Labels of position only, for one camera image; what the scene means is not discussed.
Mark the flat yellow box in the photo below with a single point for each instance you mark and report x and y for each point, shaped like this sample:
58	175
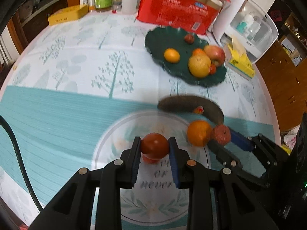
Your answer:
67	15

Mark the large yellow orange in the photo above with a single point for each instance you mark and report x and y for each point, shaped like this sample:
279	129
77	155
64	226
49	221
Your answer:
199	66

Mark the large orange mandarin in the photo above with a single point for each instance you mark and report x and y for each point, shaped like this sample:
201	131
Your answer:
199	133

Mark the large red tomato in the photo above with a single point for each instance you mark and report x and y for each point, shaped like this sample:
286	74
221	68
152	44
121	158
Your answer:
154	146

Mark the wooden cabinet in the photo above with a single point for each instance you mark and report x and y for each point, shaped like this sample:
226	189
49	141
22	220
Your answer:
275	88

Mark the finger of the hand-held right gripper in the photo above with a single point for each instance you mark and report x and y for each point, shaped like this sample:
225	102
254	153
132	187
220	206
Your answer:
239	139
223	154

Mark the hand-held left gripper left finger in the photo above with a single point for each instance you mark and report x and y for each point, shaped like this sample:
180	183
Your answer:
137	159

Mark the small clear jar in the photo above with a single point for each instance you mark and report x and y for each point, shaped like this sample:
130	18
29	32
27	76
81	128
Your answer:
116	4

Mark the white floral plate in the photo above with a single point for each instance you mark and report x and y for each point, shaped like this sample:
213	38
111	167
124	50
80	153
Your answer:
112	139

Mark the white cosmetics storage box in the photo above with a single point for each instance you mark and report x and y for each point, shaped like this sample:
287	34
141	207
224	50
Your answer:
223	19

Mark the dark overripe banana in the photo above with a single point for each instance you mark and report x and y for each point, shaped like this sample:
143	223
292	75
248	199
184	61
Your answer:
177	104

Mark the red paper cup package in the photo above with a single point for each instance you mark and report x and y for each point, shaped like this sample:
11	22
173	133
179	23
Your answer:
172	9

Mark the white squeeze bottle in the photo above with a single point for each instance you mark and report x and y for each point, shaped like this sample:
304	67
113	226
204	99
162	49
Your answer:
129	2

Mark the red cherry tomato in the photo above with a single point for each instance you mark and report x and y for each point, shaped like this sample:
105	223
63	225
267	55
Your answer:
212	69

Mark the white teal bottle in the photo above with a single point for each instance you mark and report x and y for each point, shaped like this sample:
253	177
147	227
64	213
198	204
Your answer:
241	25

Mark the white plastic bag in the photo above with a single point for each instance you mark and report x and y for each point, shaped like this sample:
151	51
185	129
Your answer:
291	135

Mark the small orange mandarin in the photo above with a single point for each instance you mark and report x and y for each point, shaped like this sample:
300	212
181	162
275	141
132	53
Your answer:
198	52

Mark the dark green scalloped plate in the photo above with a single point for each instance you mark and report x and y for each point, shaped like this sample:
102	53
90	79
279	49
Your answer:
163	40

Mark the yellow tissue pack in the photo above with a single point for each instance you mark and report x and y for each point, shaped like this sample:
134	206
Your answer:
239	61

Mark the plain white bottle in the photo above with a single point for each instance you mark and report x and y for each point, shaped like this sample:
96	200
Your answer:
248	19

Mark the red apple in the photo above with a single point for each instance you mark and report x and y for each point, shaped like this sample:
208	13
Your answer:
217	54

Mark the red lychee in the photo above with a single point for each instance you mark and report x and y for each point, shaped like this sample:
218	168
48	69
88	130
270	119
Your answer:
221	134
189	38

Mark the small yellow kumquat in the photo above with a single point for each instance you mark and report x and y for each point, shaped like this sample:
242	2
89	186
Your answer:
171	55

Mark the small metal can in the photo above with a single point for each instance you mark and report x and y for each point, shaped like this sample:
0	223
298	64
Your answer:
91	2

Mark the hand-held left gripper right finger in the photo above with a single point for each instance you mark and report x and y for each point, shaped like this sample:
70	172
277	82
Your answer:
174	163

